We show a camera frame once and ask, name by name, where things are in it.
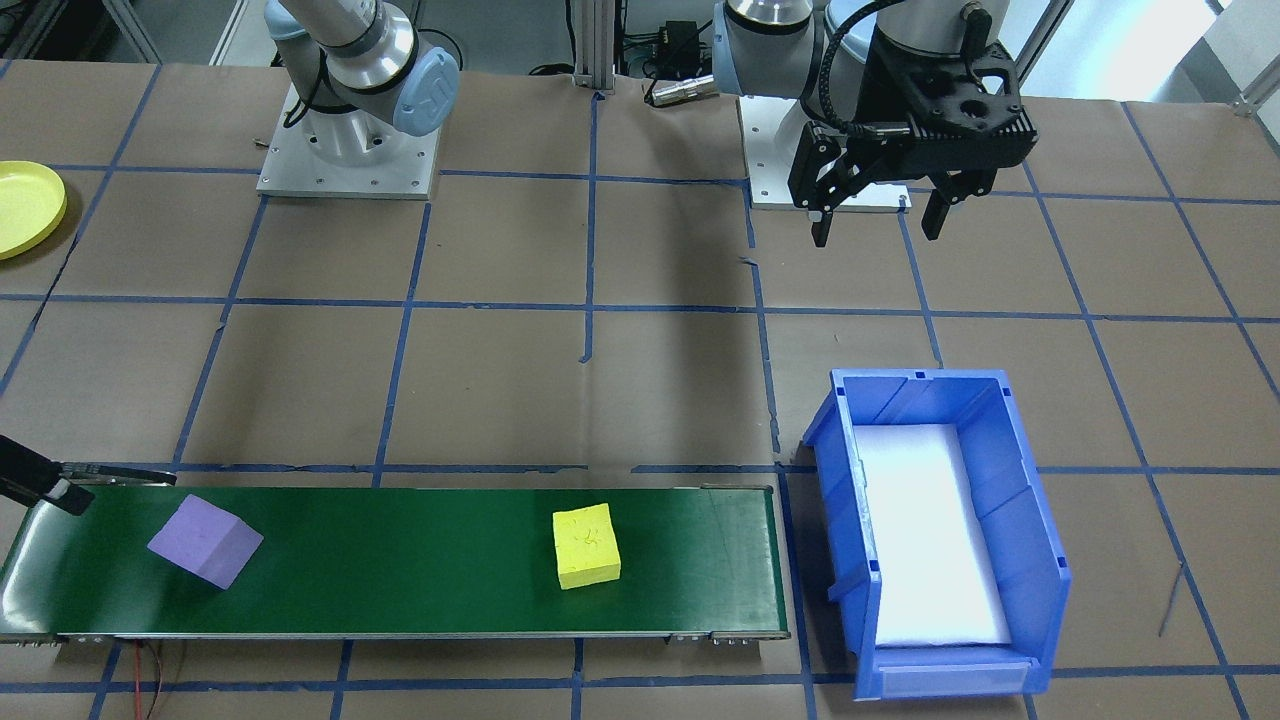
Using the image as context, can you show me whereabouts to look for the purple foam block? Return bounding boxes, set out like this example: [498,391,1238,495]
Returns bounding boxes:
[146,494,266,591]

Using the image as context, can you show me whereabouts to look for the yellow foam block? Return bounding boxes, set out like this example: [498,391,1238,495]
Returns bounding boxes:
[552,503,623,591]

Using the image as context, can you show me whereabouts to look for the yellow round plate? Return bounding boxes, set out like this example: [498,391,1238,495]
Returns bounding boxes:
[0,160,69,263]

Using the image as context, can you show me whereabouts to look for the silver cylindrical connector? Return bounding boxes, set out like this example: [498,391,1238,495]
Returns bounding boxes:
[648,78,717,107]

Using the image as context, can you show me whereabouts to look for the blue plastic bin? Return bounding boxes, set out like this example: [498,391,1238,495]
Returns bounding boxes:
[802,367,1073,701]

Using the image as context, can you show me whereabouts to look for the white foam liner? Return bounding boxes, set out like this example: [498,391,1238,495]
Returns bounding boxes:
[855,422,1013,646]

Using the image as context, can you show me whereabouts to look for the green conveyor belt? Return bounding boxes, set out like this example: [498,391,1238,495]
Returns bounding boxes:
[0,460,793,646]

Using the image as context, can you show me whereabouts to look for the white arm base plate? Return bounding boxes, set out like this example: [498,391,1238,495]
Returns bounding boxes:
[742,100,911,213]
[256,85,443,201]

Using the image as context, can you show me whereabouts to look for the black braided cable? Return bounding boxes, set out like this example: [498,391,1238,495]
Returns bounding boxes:
[283,40,331,131]
[818,0,916,139]

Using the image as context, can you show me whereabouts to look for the red wires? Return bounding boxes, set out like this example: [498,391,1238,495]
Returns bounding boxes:
[133,640,189,720]

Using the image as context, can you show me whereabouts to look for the aluminium profile post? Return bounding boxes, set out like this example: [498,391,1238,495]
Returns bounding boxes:
[572,0,618,93]

